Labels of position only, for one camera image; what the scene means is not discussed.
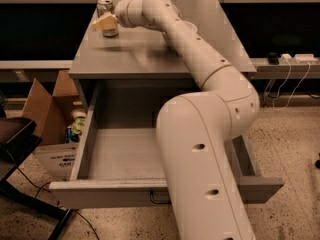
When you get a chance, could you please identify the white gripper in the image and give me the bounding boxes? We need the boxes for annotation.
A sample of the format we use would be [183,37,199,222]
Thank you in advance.
[91,0,147,31]

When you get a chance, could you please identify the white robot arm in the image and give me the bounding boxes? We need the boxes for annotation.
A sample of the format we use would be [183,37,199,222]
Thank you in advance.
[92,0,259,240]

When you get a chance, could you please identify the open grey top drawer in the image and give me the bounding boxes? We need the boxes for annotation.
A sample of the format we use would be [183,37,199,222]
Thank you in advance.
[50,81,284,209]

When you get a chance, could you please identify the grey cabinet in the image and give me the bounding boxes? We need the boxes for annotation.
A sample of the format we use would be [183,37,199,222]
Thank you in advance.
[69,0,255,106]

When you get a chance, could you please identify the white ceramic bowl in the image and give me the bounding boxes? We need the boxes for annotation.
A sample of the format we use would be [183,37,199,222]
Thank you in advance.
[183,21,198,34]

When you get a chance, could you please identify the colourful items in box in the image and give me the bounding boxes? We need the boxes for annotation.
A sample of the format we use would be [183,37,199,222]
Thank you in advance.
[65,109,86,143]

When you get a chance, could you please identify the black office chair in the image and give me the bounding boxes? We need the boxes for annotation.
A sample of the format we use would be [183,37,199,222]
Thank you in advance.
[0,104,73,240]

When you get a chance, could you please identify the open cardboard box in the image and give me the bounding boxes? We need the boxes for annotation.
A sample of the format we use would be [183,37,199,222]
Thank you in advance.
[22,70,82,181]

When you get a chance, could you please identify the black adapter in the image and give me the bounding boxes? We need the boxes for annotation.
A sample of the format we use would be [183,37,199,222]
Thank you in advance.
[267,53,279,65]

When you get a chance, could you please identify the black floor cable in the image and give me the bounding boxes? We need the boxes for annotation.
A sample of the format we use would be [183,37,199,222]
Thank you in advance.
[16,167,101,240]

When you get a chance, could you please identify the black drawer handle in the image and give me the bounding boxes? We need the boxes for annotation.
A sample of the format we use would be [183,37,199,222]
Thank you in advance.
[150,191,171,205]

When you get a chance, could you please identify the white cable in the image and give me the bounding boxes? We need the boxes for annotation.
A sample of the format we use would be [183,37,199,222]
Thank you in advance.
[271,61,313,111]

